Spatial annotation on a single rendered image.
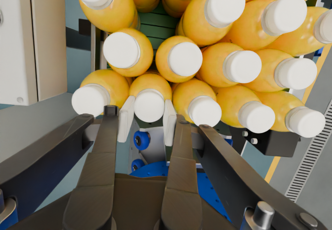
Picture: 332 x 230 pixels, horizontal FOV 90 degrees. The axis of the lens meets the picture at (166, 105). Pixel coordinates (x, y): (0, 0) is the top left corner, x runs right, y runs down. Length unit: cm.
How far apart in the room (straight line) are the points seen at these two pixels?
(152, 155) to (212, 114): 26
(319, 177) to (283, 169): 41
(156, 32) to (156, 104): 24
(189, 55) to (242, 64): 7
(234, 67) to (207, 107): 6
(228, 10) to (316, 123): 19
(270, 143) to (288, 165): 163
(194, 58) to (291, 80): 13
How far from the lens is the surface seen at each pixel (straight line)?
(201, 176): 39
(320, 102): 197
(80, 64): 142
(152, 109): 21
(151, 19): 42
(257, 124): 25
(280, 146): 45
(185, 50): 20
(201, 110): 22
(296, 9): 26
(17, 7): 26
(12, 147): 78
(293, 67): 26
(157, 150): 44
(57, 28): 32
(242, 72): 23
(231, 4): 22
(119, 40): 20
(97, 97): 21
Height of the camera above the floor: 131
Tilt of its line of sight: 75 degrees down
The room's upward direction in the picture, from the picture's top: 166 degrees clockwise
